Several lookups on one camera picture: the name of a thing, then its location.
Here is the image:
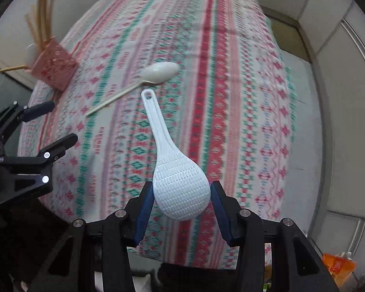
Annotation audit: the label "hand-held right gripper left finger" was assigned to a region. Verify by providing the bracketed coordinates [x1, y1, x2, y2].
[30, 182, 155, 292]

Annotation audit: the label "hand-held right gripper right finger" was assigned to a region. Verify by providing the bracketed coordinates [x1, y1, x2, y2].
[210, 181, 338, 292]

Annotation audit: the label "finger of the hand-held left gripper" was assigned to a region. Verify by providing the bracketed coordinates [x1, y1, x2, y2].
[0, 100, 56, 139]
[0, 133, 79, 205]

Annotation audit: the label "white rice paddle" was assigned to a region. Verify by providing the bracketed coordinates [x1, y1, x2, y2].
[141, 88, 211, 221]

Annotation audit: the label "long wooden chopstick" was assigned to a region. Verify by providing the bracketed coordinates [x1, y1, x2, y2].
[85, 81, 147, 117]
[0, 64, 30, 75]

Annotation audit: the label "pink perforated utensil basket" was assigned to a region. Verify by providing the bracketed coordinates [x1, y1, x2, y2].
[29, 36, 79, 92]

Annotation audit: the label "bundle of wooden chopsticks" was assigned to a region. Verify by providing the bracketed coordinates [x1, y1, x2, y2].
[24, 0, 59, 51]

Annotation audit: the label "striped patterned tablecloth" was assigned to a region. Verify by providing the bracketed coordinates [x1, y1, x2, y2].
[17, 0, 299, 271]

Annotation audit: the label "orange snack packets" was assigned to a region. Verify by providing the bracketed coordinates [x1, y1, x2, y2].
[322, 252, 357, 284]

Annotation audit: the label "white kitchen base cabinets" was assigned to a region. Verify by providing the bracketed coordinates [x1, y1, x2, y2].
[246, 0, 365, 250]

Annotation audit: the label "metal drawer handle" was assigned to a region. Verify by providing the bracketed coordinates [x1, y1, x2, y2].
[340, 18, 365, 86]

